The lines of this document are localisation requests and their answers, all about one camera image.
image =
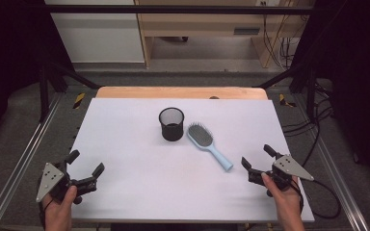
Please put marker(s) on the aluminium rail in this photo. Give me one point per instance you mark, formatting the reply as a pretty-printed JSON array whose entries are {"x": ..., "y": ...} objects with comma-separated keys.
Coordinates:
[
  {"x": 337, "y": 179},
  {"x": 19, "y": 160}
]

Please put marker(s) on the black curtain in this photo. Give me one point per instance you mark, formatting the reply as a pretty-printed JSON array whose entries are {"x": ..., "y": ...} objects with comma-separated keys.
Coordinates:
[
  {"x": 359, "y": 80},
  {"x": 6, "y": 57}
]

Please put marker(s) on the black frame strut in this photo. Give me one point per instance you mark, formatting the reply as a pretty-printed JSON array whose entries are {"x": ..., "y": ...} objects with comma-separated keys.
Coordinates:
[
  {"x": 45, "y": 93},
  {"x": 310, "y": 89}
]

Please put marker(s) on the black horizontal frame bar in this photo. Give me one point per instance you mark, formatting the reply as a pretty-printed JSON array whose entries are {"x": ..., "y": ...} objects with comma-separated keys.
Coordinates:
[{"x": 173, "y": 9}]

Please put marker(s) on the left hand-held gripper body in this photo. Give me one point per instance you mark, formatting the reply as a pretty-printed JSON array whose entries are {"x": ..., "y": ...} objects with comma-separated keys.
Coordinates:
[{"x": 59, "y": 183}]

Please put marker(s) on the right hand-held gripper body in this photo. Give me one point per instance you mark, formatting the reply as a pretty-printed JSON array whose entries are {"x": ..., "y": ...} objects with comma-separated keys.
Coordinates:
[{"x": 285, "y": 170}]

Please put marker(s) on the light wooden desk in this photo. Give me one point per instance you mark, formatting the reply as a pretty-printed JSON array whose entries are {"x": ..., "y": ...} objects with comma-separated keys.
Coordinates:
[{"x": 205, "y": 27}]

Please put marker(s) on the yellow black tape marker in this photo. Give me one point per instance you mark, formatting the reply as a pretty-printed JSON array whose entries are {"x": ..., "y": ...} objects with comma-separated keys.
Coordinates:
[
  {"x": 283, "y": 100},
  {"x": 79, "y": 100}
]

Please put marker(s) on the person's right hand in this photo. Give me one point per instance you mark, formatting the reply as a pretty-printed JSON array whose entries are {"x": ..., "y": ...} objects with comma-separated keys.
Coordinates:
[{"x": 285, "y": 202}]

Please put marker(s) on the person's left hand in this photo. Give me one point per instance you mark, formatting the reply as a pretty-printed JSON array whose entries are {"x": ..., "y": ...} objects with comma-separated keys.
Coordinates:
[{"x": 59, "y": 211}]

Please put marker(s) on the white cabinet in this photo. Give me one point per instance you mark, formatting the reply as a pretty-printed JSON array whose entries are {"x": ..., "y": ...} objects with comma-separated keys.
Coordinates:
[{"x": 99, "y": 35}]

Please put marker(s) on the light blue hairbrush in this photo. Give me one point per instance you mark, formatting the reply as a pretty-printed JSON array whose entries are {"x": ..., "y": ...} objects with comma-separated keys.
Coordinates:
[{"x": 200, "y": 135}]

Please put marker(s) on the black mesh cup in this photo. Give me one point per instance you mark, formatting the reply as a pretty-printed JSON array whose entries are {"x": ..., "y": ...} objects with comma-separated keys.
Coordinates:
[{"x": 172, "y": 130}]

